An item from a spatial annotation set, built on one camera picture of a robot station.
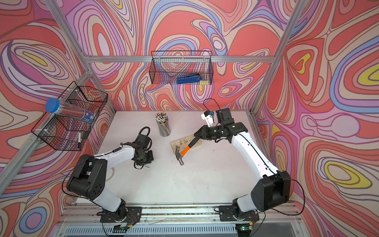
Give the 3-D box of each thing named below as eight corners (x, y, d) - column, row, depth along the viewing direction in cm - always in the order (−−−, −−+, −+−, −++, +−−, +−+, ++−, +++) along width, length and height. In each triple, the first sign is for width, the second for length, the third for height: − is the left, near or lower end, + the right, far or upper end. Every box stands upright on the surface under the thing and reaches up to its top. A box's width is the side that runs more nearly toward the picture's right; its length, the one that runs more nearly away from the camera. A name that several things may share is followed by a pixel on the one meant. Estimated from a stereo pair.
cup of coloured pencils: (159, 136, 106) (154, 119, 92) (160, 128, 110) (156, 111, 97) (170, 136, 106) (167, 119, 92) (171, 128, 110) (169, 111, 97)
